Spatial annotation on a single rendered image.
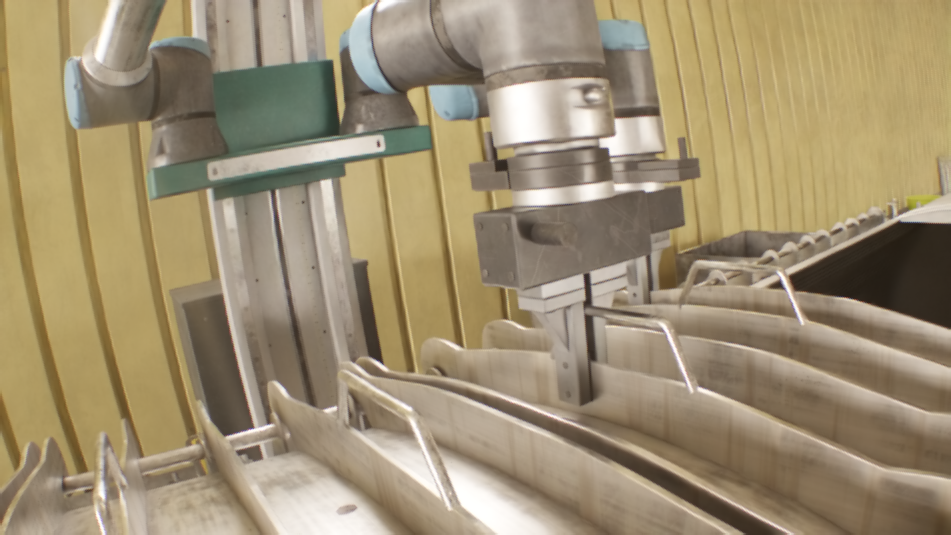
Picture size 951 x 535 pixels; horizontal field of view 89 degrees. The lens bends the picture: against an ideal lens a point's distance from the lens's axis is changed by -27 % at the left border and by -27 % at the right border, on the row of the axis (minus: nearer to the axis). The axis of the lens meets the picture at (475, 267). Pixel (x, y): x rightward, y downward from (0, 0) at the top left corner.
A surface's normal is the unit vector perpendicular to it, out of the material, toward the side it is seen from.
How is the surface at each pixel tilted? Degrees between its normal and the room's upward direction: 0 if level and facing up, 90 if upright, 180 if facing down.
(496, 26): 90
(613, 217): 90
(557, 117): 90
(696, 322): 90
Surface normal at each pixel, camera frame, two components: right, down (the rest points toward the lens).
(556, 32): 0.15, 0.15
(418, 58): -0.42, 0.76
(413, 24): -0.62, 0.25
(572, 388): -0.83, 0.20
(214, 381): 0.55, 0.07
